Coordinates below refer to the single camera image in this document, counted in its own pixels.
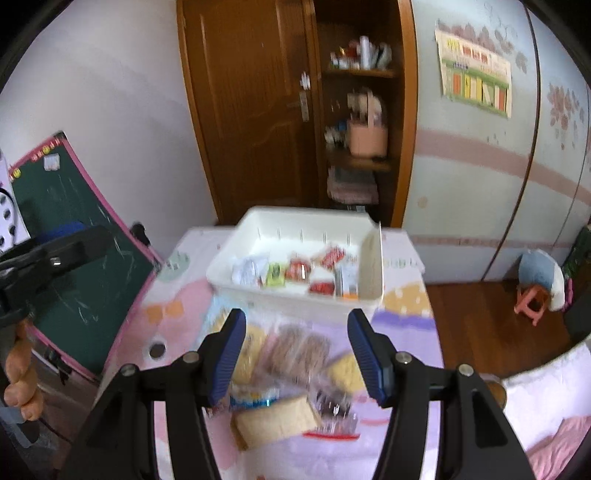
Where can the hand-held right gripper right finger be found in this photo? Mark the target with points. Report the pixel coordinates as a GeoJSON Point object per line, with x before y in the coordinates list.
{"type": "Point", "coordinates": [369, 360]}

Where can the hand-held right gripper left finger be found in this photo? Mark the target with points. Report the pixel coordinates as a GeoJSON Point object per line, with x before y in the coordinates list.
{"type": "Point", "coordinates": [228, 360]}

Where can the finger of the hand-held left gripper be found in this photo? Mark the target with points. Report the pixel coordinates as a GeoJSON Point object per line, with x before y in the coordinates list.
{"type": "Point", "coordinates": [69, 251]}
{"type": "Point", "coordinates": [60, 232]}

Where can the round yellow cake packet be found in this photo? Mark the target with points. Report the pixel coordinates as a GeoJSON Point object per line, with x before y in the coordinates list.
{"type": "Point", "coordinates": [346, 371]}

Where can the dark brownie packet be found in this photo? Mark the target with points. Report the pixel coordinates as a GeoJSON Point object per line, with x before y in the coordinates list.
{"type": "Point", "coordinates": [332, 408]}

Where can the clear brown cookie packet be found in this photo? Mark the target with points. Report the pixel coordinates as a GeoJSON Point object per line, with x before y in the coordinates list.
{"type": "Point", "coordinates": [295, 353]}

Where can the orange snack packet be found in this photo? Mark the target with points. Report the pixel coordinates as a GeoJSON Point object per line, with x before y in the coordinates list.
{"type": "Point", "coordinates": [348, 281]}

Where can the white plastic bin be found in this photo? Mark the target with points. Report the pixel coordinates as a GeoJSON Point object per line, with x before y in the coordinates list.
{"type": "Point", "coordinates": [286, 300]}

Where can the red striped snack packet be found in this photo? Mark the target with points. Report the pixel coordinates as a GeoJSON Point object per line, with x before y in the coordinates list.
{"type": "Point", "coordinates": [322, 287]}

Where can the white snack packet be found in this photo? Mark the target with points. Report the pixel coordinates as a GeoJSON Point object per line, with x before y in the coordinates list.
{"type": "Point", "coordinates": [249, 271]}

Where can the green snack packet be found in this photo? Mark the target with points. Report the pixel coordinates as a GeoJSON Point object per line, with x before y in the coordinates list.
{"type": "Point", "coordinates": [275, 273]}

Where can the red white cookie packet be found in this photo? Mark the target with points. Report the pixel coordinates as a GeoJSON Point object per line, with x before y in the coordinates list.
{"type": "Point", "coordinates": [331, 257]}

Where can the person's left hand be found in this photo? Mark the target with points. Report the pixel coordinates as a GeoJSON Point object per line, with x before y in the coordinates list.
{"type": "Point", "coordinates": [22, 383]}

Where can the pink framed chalkboard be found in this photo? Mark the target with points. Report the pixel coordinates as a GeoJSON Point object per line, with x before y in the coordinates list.
{"type": "Point", "coordinates": [92, 295]}

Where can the white board with black dots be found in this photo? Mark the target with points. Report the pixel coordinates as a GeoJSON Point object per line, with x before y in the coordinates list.
{"type": "Point", "coordinates": [11, 207]}

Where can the black clamp knob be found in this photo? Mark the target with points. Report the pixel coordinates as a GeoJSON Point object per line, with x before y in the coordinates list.
{"type": "Point", "coordinates": [140, 234]}

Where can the cartoon printed tablecloth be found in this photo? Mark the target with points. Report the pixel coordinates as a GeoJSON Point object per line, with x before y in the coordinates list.
{"type": "Point", "coordinates": [295, 461]}

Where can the brown wooden knob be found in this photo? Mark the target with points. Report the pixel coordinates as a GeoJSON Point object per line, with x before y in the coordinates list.
{"type": "Point", "coordinates": [496, 393]}

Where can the pink plastic stool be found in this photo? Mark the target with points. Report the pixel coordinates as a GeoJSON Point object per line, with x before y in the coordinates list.
{"type": "Point", "coordinates": [533, 304]}

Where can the folded pink cloth stack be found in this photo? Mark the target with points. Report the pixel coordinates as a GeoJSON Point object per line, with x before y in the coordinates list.
{"type": "Point", "coordinates": [352, 187]}

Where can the white pillow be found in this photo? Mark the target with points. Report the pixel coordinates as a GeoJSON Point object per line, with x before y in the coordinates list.
{"type": "Point", "coordinates": [549, 387]}

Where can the small pink stool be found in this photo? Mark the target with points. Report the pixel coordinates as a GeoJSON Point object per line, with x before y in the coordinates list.
{"type": "Point", "coordinates": [538, 272]}

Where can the floral sliding wardrobe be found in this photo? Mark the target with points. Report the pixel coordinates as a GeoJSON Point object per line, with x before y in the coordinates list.
{"type": "Point", "coordinates": [485, 184]}

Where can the pink blanket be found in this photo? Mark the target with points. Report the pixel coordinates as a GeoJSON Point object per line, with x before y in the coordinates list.
{"type": "Point", "coordinates": [565, 447]}

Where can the dark cabinet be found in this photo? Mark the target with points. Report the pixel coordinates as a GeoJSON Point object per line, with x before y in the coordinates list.
{"type": "Point", "coordinates": [579, 300]}

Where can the pink basket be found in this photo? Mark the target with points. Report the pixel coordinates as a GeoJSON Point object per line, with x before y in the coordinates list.
{"type": "Point", "coordinates": [368, 141]}

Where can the wooden door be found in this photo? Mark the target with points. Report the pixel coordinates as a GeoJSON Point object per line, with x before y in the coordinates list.
{"type": "Point", "coordinates": [244, 110]}

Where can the wooden corner shelf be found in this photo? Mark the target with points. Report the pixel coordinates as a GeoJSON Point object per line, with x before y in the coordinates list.
{"type": "Point", "coordinates": [401, 138]}

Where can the white door hook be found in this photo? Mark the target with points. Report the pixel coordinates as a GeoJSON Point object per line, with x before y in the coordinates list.
{"type": "Point", "coordinates": [304, 81]}

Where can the cluster of shelf bottles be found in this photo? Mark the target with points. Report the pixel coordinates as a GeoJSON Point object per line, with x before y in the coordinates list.
{"type": "Point", "coordinates": [362, 53]}

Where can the wall poster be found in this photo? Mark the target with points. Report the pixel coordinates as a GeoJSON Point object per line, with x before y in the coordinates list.
{"type": "Point", "coordinates": [473, 69]}

